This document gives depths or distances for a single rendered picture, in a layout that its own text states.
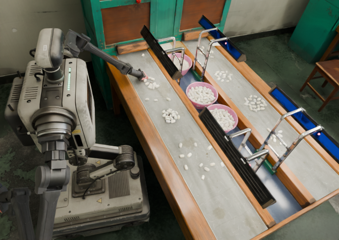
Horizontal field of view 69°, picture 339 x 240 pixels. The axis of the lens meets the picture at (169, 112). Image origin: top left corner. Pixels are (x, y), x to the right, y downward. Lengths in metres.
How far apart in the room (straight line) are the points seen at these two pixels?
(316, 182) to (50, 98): 1.66
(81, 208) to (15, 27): 2.06
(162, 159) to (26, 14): 2.13
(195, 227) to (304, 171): 0.86
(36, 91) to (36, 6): 1.99
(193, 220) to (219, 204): 0.20
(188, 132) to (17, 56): 2.26
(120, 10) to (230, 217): 1.73
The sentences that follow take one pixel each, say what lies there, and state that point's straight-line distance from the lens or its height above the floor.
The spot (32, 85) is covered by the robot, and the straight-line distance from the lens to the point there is 1.16.
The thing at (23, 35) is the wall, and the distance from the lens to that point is 3.21.
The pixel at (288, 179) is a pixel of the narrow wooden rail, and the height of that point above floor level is 0.75.
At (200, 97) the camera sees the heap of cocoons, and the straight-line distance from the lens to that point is 2.09.
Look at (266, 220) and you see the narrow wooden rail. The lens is 1.64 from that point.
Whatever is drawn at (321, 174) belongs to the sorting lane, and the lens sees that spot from 2.00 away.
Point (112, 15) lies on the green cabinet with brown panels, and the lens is 2.24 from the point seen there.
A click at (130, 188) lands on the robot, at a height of 0.48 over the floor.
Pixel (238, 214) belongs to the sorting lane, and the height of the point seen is 0.74.
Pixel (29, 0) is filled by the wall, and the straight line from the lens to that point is 3.03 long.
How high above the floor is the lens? 2.19
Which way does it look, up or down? 49 degrees down
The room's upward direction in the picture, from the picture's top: 7 degrees clockwise
